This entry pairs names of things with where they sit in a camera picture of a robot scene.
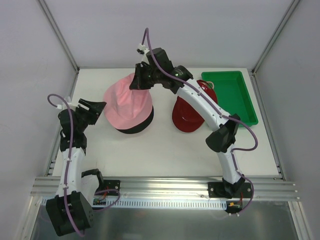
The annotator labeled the light pink baseball cap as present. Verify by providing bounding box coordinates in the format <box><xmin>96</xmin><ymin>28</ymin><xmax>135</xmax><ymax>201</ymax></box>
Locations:
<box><xmin>103</xmin><ymin>73</ymin><xmax>153</xmax><ymax>130</ymax></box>

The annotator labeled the black baseball cap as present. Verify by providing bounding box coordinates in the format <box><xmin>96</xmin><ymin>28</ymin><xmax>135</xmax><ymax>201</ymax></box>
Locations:
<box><xmin>117</xmin><ymin>108</ymin><xmax>154</xmax><ymax>135</ymax></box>

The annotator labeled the red baseball cap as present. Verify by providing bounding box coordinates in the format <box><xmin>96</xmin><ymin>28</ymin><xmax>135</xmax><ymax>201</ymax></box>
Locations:
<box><xmin>171</xmin><ymin>80</ymin><xmax>218</xmax><ymax>133</ymax></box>

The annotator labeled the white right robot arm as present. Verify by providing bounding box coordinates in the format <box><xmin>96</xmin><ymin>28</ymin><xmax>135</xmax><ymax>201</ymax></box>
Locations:
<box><xmin>129</xmin><ymin>44</ymin><xmax>245</xmax><ymax>199</ymax></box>

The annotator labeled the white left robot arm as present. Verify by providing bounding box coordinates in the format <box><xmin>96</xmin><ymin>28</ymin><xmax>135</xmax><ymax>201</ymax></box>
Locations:
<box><xmin>45</xmin><ymin>98</ymin><xmax>106</xmax><ymax>237</ymax></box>

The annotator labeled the green plastic tray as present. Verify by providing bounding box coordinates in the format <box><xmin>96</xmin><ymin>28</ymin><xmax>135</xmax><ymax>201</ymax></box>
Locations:
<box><xmin>201</xmin><ymin>71</ymin><xmax>259</xmax><ymax>127</ymax></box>

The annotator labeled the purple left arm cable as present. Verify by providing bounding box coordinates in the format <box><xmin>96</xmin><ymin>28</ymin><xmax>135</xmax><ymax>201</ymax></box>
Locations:
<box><xmin>47</xmin><ymin>93</ymin><xmax>121</xmax><ymax>237</ymax></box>

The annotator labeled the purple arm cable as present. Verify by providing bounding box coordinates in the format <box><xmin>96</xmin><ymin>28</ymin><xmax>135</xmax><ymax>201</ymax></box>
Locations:
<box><xmin>141</xmin><ymin>27</ymin><xmax>260</xmax><ymax>218</ymax></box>
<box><xmin>47</xmin><ymin>93</ymin><xmax>121</xmax><ymax>237</ymax></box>

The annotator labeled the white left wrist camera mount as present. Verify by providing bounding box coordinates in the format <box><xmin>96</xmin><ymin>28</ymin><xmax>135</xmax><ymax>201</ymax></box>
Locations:
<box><xmin>55</xmin><ymin>96</ymin><xmax>76</xmax><ymax>111</ymax></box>

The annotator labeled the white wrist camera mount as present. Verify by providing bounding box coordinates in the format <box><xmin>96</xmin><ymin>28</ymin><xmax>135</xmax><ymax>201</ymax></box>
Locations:
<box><xmin>136</xmin><ymin>43</ymin><xmax>150</xmax><ymax>55</ymax></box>
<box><xmin>55</xmin><ymin>96</ymin><xmax>76</xmax><ymax>111</ymax></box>

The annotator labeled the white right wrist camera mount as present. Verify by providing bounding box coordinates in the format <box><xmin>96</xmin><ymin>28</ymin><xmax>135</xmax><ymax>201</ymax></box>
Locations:
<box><xmin>136</xmin><ymin>43</ymin><xmax>150</xmax><ymax>55</ymax></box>

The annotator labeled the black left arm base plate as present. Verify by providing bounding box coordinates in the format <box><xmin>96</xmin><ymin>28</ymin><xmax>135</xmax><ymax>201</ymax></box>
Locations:
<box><xmin>95</xmin><ymin>179</ymin><xmax>121</xmax><ymax>198</ymax></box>

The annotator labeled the left aluminium frame post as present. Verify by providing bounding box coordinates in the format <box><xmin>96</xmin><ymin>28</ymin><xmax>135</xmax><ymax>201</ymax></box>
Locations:
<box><xmin>36</xmin><ymin>0</ymin><xmax>80</xmax><ymax>74</ymax></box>

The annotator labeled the aluminium frame post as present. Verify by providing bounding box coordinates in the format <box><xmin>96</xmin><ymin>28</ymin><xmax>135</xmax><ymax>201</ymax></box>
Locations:
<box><xmin>251</xmin><ymin>0</ymin><xmax>301</xmax><ymax>75</ymax></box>
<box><xmin>36</xmin><ymin>0</ymin><xmax>80</xmax><ymax>74</ymax></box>

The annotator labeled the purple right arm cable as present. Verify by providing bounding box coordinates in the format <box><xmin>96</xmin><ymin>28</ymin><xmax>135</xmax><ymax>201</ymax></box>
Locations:
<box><xmin>141</xmin><ymin>27</ymin><xmax>260</xmax><ymax>218</ymax></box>

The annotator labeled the white slotted cable duct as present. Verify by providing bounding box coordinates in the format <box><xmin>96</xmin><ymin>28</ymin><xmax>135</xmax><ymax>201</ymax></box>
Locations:
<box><xmin>41</xmin><ymin>197</ymin><xmax>230</xmax><ymax>210</ymax></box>

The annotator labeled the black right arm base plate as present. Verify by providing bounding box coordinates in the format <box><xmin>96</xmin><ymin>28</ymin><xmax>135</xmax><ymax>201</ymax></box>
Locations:
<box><xmin>207</xmin><ymin>181</ymin><xmax>253</xmax><ymax>199</ymax></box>

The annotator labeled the right aluminium frame post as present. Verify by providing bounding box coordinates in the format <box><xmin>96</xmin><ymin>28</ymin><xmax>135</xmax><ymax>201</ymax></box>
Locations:
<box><xmin>251</xmin><ymin>0</ymin><xmax>301</xmax><ymax>75</ymax></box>

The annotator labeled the aluminium mounting rail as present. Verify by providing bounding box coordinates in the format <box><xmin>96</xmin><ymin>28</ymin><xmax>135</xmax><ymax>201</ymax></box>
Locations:
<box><xmin>31</xmin><ymin>176</ymin><xmax>300</xmax><ymax>202</ymax></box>

